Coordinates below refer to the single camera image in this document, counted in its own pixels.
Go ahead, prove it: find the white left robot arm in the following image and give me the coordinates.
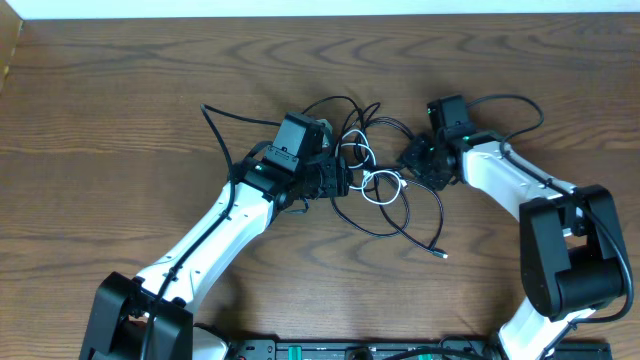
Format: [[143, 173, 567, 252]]
[[80, 157, 353, 359]]

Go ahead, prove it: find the thick black USB cable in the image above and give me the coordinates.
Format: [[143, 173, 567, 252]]
[[327, 114, 416, 239]]

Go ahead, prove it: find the white cable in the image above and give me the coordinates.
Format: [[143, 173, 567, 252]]
[[333, 128, 409, 207]]

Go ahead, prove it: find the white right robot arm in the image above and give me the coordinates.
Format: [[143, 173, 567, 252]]
[[399, 131, 634, 359]]

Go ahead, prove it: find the thin black cable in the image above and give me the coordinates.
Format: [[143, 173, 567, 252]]
[[299, 95, 449, 260]]

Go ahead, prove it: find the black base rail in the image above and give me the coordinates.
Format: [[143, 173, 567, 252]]
[[192, 324, 614, 360]]

